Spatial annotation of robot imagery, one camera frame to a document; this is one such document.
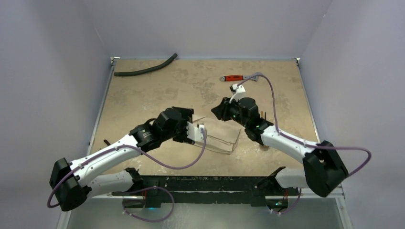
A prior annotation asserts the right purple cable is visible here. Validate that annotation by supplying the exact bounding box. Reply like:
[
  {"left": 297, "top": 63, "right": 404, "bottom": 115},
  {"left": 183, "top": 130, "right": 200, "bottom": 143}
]
[{"left": 235, "top": 73, "right": 373, "bottom": 216}]

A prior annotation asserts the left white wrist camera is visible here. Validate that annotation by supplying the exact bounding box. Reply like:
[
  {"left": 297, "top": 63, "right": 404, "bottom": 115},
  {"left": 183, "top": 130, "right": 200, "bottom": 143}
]
[{"left": 186, "top": 122, "right": 207, "bottom": 148}]

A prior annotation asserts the red handled adjustable wrench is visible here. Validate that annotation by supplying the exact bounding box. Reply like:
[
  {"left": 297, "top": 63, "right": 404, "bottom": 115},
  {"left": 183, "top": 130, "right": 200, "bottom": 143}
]
[{"left": 219, "top": 72, "right": 262, "bottom": 82}]

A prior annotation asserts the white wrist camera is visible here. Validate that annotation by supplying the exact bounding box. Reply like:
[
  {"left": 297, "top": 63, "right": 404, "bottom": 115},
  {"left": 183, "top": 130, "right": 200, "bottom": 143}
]
[
  {"left": 186, "top": 122, "right": 207, "bottom": 148},
  {"left": 229, "top": 84, "right": 245, "bottom": 103}
]

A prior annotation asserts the beige cloth napkin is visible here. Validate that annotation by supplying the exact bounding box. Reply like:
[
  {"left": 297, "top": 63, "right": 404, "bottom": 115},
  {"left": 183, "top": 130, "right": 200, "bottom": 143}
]
[{"left": 193, "top": 115, "right": 241, "bottom": 155}]

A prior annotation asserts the gold spoon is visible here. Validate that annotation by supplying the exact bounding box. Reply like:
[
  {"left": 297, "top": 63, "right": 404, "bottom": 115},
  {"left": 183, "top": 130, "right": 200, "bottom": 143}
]
[{"left": 260, "top": 111, "right": 269, "bottom": 148}]

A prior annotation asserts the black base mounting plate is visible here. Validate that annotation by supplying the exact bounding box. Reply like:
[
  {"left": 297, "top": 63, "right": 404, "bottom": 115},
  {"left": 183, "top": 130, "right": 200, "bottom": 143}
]
[{"left": 130, "top": 175, "right": 298, "bottom": 208}]

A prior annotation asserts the left aluminium side rail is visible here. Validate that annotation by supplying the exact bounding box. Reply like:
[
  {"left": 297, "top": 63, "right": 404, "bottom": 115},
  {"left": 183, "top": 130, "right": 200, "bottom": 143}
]
[{"left": 86, "top": 56, "right": 121, "bottom": 156}]

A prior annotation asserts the right aluminium side rail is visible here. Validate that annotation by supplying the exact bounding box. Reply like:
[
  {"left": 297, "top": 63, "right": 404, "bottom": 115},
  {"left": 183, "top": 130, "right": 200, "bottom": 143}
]
[{"left": 295, "top": 57, "right": 321, "bottom": 143}]

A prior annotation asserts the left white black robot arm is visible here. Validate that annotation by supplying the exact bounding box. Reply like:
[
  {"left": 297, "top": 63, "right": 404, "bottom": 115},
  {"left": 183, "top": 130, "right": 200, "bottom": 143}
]
[{"left": 46, "top": 106, "right": 204, "bottom": 211}]

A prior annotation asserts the aluminium front rail frame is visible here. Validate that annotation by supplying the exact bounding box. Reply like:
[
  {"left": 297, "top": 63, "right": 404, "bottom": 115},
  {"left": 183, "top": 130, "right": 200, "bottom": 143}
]
[{"left": 57, "top": 176, "right": 352, "bottom": 229}]

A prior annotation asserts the aluminium side rail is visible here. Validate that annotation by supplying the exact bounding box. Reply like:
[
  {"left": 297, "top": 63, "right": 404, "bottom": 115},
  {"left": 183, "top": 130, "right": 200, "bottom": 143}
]
[
  {"left": 86, "top": 56, "right": 121, "bottom": 156},
  {"left": 295, "top": 57, "right": 321, "bottom": 143}
]

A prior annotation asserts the black foam tube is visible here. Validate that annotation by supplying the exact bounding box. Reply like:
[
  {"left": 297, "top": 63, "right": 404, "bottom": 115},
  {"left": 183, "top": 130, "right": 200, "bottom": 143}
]
[{"left": 114, "top": 53, "right": 178, "bottom": 77}]

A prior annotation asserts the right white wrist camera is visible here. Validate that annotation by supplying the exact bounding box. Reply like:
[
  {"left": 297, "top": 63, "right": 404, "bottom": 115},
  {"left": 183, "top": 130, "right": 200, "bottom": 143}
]
[{"left": 229, "top": 84, "right": 245, "bottom": 103}]

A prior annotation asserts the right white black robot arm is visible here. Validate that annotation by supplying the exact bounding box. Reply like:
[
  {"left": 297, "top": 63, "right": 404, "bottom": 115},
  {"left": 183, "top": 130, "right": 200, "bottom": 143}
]
[{"left": 211, "top": 97, "right": 349, "bottom": 198}]

